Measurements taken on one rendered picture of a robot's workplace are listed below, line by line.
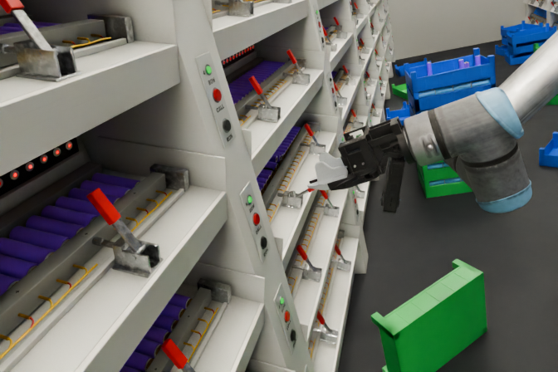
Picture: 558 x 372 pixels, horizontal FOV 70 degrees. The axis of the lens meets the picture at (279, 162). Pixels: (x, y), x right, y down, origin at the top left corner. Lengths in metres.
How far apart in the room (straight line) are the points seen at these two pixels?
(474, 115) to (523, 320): 0.76
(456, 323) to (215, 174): 0.81
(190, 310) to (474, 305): 0.79
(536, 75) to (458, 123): 0.24
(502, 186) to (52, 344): 0.66
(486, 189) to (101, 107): 0.62
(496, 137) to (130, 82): 0.54
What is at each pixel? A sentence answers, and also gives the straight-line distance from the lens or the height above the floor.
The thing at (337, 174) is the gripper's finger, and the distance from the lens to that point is 0.76.
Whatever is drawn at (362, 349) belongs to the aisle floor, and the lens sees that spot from 1.26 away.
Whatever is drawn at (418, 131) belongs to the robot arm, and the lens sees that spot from 0.71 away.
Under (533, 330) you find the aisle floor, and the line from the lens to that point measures 1.31.
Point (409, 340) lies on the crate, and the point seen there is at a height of 0.16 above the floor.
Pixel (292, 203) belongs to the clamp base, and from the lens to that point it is 0.83.
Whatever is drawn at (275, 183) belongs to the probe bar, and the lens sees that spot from 0.87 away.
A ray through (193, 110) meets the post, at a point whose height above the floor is 0.84.
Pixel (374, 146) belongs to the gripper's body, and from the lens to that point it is 0.73.
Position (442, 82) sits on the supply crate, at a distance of 1.68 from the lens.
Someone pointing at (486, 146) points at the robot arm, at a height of 0.65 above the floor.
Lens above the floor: 0.94
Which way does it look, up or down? 22 degrees down
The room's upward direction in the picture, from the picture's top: 15 degrees counter-clockwise
